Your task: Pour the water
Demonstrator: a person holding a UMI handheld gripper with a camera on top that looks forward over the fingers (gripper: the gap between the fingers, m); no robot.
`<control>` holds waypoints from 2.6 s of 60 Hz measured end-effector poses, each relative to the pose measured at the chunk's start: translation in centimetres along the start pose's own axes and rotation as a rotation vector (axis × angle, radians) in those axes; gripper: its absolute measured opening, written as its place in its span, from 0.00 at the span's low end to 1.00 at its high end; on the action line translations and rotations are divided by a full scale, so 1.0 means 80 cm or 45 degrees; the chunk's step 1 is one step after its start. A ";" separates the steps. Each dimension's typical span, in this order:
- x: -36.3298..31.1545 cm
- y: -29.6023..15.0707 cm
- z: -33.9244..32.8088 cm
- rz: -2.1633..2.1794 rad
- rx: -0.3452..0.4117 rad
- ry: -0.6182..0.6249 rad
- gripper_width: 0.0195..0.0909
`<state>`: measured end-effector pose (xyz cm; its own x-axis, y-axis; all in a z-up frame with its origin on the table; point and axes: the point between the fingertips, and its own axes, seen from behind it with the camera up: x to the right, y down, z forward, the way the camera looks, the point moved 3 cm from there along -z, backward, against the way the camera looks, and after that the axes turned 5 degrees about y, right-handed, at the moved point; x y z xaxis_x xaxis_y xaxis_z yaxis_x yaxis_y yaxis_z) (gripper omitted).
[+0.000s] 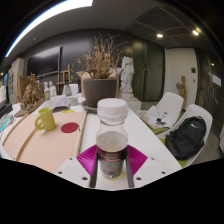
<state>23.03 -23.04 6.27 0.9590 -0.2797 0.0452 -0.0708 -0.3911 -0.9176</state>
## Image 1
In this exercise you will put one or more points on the clear white-capped drink bottle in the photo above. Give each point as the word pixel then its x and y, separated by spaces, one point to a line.
pixel 111 140

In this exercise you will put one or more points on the long ceiling light strip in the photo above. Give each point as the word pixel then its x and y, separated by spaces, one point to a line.
pixel 43 18

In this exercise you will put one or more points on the white chair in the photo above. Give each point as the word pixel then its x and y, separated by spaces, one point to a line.
pixel 200 111
pixel 171 101

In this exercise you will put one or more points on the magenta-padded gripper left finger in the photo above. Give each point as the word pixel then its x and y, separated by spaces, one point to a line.
pixel 86 158

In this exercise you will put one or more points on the grey plant saucer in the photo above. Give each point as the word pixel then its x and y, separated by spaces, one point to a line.
pixel 87 107

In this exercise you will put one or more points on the cardboard box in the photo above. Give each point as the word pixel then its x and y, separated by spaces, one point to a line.
pixel 81 76

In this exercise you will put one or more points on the wooden wall figure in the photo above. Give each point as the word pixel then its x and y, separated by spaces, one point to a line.
pixel 181 90

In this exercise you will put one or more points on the white bust figure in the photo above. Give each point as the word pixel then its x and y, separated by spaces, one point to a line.
pixel 52 89

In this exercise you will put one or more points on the white standing statue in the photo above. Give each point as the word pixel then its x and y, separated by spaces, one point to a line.
pixel 127 76

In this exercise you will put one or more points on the yellow-green mug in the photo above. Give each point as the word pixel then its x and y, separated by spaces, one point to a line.
pixel 46 120

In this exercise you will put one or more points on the flat round red coaster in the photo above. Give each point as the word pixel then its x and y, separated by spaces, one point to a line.
pixel 70 127

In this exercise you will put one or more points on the black wall screen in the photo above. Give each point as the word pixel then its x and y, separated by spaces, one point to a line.
pixel 43 63

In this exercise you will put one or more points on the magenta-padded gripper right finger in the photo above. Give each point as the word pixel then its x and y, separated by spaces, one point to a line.
pixel 136 159

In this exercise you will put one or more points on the wooden easel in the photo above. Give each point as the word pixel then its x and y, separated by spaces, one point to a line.
pixel 63 78

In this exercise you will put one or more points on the dried plant in grey pot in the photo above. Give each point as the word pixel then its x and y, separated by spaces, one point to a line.
pixel 98 90

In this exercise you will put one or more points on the beige canvas sheet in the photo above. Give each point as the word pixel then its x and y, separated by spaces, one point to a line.
pixel 46 146

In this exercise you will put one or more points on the green spray bottle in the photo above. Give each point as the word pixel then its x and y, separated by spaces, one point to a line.
pixel 46 93

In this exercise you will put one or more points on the papers on chair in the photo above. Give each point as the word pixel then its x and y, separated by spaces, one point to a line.
pixel 153 115

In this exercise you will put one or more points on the black backpack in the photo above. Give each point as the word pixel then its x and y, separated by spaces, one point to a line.
pixel 186 138

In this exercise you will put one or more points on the beige cabinet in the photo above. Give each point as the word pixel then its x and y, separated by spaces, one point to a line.
pixel 15 80

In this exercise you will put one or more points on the small grey cup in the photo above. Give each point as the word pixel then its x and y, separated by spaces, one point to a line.
pixel 73 100

